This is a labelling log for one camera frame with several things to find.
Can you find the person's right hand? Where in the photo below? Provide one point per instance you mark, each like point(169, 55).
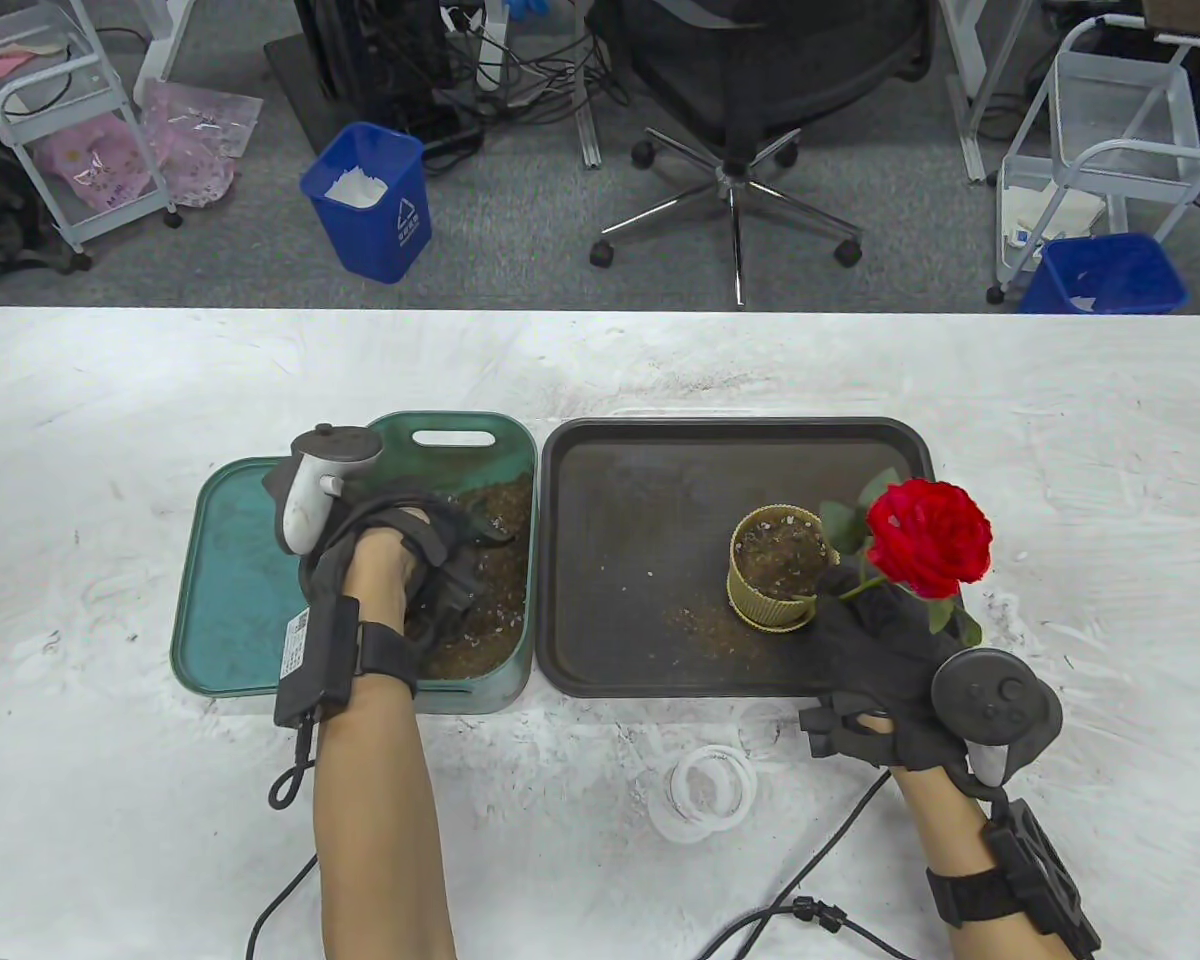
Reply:
point(885, 670)

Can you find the person's left hand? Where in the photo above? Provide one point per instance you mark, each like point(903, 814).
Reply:
point(450, 550)

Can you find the brown potting mix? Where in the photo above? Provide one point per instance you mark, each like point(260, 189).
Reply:
point(505, 600)
point(710, 620)
point(780, 550)

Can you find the yellow ribbed flower pot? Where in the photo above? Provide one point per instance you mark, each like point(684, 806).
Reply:
point(770, 610)

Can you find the red artificial rose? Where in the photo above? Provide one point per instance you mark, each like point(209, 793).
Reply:
point(925, 535)

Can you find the teal plastic bin lid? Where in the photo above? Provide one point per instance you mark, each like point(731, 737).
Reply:
point(230, 580)

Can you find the person's left forearm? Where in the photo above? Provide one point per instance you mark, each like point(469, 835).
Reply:
point(380, 830)

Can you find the person's right forearm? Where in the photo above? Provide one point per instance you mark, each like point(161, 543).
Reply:
point(945, 820)

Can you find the dark grey right controller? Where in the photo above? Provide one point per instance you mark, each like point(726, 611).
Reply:
point(995, 700)

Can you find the green plastic storage bin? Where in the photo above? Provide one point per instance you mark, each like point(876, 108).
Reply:
point(505, 450)

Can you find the clear round plastic piece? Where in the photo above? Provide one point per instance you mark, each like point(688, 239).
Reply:
point(760, 725)

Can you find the grey and white left controller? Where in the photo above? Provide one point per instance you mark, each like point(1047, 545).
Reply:
point(305, 500)

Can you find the black labelled wrist box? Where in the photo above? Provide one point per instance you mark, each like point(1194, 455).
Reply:
point(320, 670)

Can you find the dark brown plastic tray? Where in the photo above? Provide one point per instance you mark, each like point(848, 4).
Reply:
point(640, 520)

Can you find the blue bin with white symbol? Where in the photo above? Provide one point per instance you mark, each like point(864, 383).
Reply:
point(365, 235)

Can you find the plain blue waste bin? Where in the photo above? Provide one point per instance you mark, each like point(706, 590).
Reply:
point(1110, 275)

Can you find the pink plastic bag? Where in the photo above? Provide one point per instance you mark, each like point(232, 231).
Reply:
point(95, 165)
point(200, 140)

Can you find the black floor mat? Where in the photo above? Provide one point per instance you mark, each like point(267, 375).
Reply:
point(300, 90)

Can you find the white box in cart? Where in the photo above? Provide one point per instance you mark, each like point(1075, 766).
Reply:
point(1050, 215)

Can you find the black computer tower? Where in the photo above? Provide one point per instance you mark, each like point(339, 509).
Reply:
point(360, 50)

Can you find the white power strip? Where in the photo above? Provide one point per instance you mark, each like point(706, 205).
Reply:
point(490, 40)

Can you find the black office chair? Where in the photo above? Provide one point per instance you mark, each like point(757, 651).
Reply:
point(760, 70)

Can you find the white desk leg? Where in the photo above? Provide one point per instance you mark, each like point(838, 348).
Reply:
point(165, 50)
point(975, 100)

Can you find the white rolling cart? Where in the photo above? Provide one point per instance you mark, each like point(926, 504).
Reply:
point(30, 25)
point(1120, 110)

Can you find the black lattice wrist mount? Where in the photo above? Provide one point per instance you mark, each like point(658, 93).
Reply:
point(1045, 880)

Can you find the aluminium rail piece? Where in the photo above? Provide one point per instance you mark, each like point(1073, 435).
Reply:
point(590, 135)

